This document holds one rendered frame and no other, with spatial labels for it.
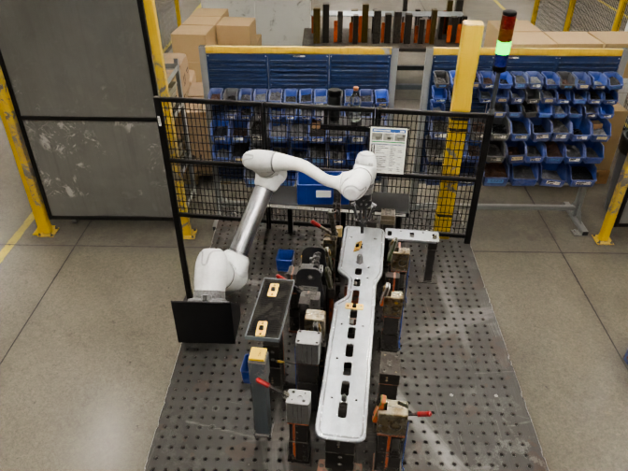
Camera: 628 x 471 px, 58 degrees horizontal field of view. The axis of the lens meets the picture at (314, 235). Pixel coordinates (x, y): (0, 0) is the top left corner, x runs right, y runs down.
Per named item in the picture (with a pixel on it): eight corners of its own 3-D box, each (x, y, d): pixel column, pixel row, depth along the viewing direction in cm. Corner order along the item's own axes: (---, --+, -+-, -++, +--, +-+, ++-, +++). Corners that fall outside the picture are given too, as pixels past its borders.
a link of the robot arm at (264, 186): (201, 283, 296) (221, 287, 317) (227, 294, 291) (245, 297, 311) (257, 148, 300) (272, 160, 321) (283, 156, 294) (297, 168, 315)
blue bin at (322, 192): (349, 204, 328) (350, 184, 320) (296, 204, 328) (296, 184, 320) (348, 190, 341) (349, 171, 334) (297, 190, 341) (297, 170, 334)
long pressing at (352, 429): (373, 445, 202) (373, 442, 201) (309, 437, 204) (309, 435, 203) (385, 229, 314) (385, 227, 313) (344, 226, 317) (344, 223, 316)
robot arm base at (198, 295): (185, 301, 269) (185, 289, 270) (193, 303, 291) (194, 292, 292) (223, 302, 269) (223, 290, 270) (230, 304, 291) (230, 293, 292)
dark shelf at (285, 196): (408, 218, 322) (409, 213, 320) (253, 206, 332) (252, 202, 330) (408, 197, 340) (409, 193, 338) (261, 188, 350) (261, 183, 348)
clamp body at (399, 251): (406, 308, 304) (413, 256, 284) (384, 306, 305) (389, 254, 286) (406, 297, 311) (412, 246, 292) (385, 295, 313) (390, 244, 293)
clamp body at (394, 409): (405, 479, 222) (414, 420, 202) (367, 475, 224) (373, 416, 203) (405, 455, 231) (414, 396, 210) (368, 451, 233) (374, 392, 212)
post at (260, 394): (270, 438, 237) (265, 364, 212) (252, 435, 238) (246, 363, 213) (274, 422, 244) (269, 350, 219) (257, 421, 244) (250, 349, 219)
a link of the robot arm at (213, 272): (187, 290, 278) (190, 246, 281) (205, 292, 295) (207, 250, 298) (216, 290, 273) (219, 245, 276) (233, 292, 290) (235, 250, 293)
